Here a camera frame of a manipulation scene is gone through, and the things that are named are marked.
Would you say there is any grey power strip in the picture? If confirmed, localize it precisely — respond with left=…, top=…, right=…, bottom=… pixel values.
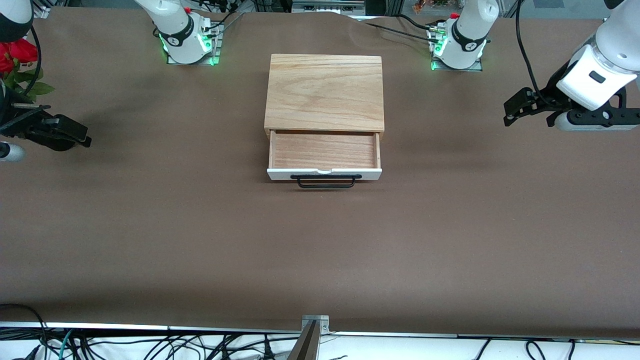
left=292, top=0, right=366, bottom=14

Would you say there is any brown table cloth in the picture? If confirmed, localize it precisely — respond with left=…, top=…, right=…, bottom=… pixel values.
left=0, top=7, right=640, bottom=339

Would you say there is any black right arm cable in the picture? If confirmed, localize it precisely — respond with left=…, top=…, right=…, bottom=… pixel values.
left=22, top=25, right=42, bottom=97

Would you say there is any white drawer with black handle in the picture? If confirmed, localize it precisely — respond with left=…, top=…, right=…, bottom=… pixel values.
left=266, top=130, right=383, bottom=190

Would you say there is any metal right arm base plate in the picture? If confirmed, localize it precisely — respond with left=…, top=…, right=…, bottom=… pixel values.
left=166, top=20, right=221, bottom=66

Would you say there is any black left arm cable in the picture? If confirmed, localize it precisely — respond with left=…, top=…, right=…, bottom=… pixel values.
left=515, top=0, right=552, bottom=100

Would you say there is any red artificial flower plant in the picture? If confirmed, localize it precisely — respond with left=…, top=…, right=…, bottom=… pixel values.
left=0, top=39, right=56, bottom=102

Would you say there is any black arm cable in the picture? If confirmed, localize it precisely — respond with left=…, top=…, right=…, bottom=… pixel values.
left=22, top=25, right=42, bottom=97
left=515, top=0, right=552, bottom=100

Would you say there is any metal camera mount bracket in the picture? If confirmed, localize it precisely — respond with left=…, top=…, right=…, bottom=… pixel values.
left=287, top=314, right=331, bottom=360

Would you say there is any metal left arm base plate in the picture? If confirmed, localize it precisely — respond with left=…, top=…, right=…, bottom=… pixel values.
left=430, top=25, right=484, bottom=72

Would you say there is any teal cable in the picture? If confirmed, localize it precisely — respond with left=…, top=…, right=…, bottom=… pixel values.
left=58, top=328, right=75, bottom=360

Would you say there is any wooden drawer cabinet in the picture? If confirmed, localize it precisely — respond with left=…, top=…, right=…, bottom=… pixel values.
left=264, top=54, right=386, bottom=140

